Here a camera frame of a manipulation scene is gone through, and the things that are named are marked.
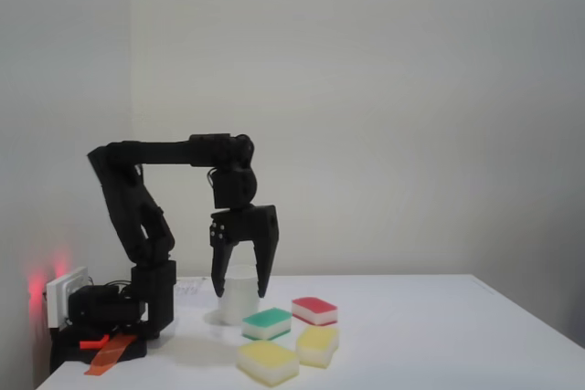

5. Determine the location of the yellow sponge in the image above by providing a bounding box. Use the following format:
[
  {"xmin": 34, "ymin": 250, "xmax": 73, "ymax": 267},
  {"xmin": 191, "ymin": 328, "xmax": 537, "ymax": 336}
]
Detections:
[
  {"xmin": 295, "ymin": 325, "xmax": 341, "ymax": 370},
  {"xmin": 236, "ymin": 339, "xmax": 301, "ymax": 385}
]

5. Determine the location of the white paper cup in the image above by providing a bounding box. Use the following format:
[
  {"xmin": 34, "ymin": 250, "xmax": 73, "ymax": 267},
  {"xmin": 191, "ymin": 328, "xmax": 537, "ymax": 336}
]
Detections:
[{"xmin": 217, "ymin": 264, "xmax": 257, "ymax": 326}]

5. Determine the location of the red sponge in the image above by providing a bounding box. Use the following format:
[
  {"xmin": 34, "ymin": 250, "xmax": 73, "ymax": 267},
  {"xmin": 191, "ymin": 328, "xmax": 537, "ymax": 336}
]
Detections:
[{"xmin": 291, "ymin": 296, "xmax": 339, "ymax": 327}]

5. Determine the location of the orange table clamp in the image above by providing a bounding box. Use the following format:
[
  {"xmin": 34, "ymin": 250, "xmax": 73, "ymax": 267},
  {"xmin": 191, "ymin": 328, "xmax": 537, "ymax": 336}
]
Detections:
[{"xmin": 80, "ymin": 332, "xmax": 138, "ymax": 377}]

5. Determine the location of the white power strip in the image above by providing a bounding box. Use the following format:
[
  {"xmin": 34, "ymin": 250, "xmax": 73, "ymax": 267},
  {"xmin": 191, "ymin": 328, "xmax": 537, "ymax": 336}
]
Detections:
[{"xmin": 46, "ymin": 265, "xmax": 91, "ymax": 330}]

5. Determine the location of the green sponge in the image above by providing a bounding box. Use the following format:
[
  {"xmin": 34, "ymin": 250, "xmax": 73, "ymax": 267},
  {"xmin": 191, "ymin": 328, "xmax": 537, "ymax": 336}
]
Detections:
[{"xmin": 240, "ymin": 307, "xmax": 293, "ymax": 342}]

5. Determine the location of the black power adapter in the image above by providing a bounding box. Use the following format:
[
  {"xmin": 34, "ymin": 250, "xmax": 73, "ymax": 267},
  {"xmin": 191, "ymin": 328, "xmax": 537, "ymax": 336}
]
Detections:
[{"xmin": 67, "ymin": 284, "xmax": 143, "ymax": 325}]

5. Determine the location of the black base cable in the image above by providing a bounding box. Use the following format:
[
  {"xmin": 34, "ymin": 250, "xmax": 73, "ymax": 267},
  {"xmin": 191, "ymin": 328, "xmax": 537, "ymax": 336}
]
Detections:
[{"xmin": 103, "ymin": 278, "xmax": 134, "ymax": 295}]

